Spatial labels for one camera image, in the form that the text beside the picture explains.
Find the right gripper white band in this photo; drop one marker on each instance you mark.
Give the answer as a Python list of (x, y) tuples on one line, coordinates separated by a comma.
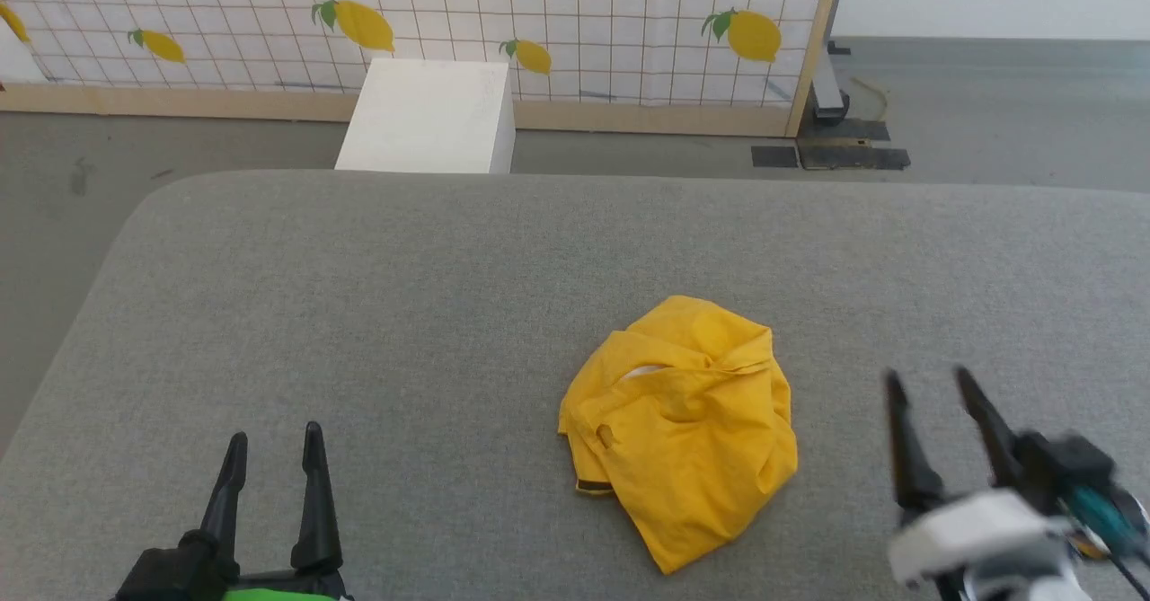
[(979, 534)]

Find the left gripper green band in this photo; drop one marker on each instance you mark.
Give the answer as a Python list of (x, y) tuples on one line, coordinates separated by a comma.
[(287, 587)]

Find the yellow t-shirt garment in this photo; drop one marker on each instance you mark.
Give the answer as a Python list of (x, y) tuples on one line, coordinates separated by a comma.
[(692, 439)]

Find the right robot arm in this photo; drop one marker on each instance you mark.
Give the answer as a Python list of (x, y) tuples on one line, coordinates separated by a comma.
[(1015, 590)]

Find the grey fabric sofa seat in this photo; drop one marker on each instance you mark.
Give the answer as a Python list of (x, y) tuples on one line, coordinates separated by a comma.
[(359, 313)]

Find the long black floor mat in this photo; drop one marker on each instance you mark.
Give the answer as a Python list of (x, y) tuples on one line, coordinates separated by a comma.
[(853, 157)]

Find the small black floor mat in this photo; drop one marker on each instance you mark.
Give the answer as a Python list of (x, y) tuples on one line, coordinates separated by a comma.
[(774, 156)]

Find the white rectangular box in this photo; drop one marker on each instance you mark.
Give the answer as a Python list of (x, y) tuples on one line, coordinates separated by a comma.
[(422, 116)]

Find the lemon print partition screen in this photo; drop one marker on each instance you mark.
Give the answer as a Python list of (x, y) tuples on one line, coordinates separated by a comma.
[(584, 8)]

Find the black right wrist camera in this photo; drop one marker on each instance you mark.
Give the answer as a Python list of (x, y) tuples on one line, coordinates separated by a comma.
[(1069, 466)]

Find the dark floor base plate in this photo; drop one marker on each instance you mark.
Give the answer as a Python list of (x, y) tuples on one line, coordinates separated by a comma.
[(849, 129)]

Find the grey metal post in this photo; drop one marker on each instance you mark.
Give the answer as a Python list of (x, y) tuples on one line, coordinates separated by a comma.
[(828, 89)]

